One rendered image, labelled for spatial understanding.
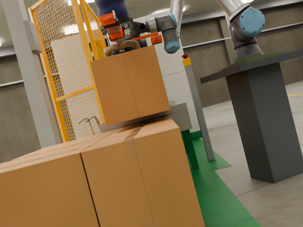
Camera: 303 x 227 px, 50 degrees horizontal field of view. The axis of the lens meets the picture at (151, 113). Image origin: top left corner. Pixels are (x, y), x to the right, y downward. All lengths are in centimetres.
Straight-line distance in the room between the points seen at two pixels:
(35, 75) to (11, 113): 954
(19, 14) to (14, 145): 964
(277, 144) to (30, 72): 239
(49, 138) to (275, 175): 216
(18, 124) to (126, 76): 1106
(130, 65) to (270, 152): 100
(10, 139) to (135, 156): 1173
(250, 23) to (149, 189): 116
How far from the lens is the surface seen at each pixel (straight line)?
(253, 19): 202
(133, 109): 194
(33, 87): 341
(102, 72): 196
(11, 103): 1293
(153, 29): 200
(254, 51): 216
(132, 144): 125
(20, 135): 1286
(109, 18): 165
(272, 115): 213
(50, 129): 336
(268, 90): 213
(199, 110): 308
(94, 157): 128
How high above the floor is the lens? 65
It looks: 1 degrees down
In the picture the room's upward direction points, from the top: 15 degrees counter-clockwise
